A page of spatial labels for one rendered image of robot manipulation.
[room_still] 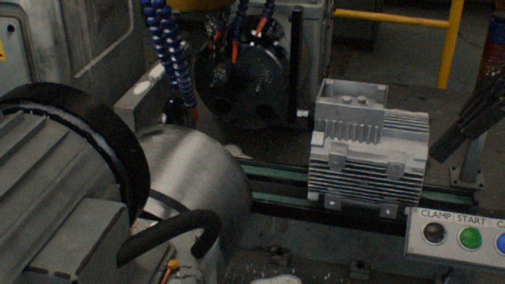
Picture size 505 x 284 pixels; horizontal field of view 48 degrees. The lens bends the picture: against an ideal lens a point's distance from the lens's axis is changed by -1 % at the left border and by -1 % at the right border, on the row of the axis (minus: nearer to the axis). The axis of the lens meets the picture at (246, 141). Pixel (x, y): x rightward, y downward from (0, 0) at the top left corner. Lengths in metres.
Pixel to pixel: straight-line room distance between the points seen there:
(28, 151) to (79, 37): 0.58
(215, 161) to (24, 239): 0.44
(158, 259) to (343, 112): 0.49
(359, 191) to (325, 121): 0.14
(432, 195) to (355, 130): 0.26
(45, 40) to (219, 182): 0.37
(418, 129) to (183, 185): 0.45
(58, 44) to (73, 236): 0.58
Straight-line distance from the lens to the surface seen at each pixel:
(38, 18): 0.96
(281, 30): 1.31
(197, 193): 0.77
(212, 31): 0.99
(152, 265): 0.62
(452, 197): 1.20
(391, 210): 1.04
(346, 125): 1.01
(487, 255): 0.87
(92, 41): 1.10
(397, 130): 1.02
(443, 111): 1.78
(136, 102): 1.00
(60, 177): 0.48
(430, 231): 0.85
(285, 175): 1.19
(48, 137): 0.52
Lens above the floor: 1.60
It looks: 31 degrees down
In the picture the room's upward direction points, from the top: straight up
